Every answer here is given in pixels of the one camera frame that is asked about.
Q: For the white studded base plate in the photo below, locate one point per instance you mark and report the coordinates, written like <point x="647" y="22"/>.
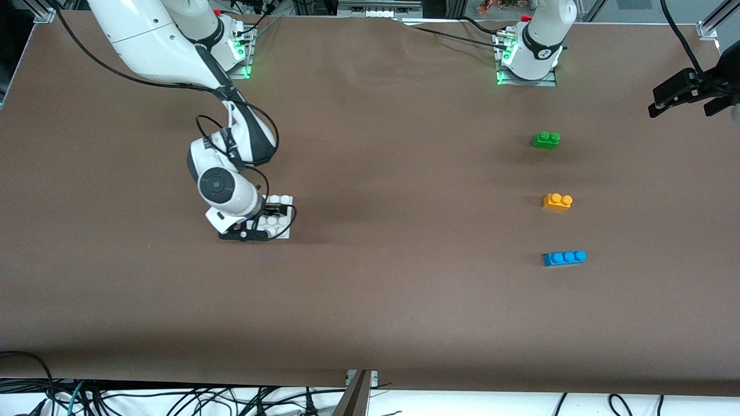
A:
<point x="280" y="226"/>

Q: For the brown table cover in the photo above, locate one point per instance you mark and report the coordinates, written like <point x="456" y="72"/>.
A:
<point x="439" y="323"/>

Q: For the black frame post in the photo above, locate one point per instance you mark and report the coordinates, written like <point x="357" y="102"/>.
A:
<point x="445" y="7"/>
<point x="315" y="7"/>

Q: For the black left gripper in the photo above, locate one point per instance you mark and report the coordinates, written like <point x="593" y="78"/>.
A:
<point x="710" y="85"/>

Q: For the yellow two-stud block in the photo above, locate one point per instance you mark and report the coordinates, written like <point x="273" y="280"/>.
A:
<point x="558" y="202"/>

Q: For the grey power strip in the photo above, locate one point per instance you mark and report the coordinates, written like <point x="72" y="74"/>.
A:
<point x="378" y="7"/>

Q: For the blue three-stud block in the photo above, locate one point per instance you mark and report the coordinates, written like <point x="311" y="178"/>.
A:
<point x="563" y="258"/>

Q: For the aluminium profile post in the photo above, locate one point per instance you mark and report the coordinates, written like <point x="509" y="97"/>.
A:
<point x="355" y="401"/>

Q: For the colourful toy pile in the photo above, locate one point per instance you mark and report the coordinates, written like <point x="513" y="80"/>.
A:
<point x="497" y="6"/>

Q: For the green two-stud block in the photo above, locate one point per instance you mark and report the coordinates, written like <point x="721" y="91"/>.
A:
<point x="546" y="141"/>

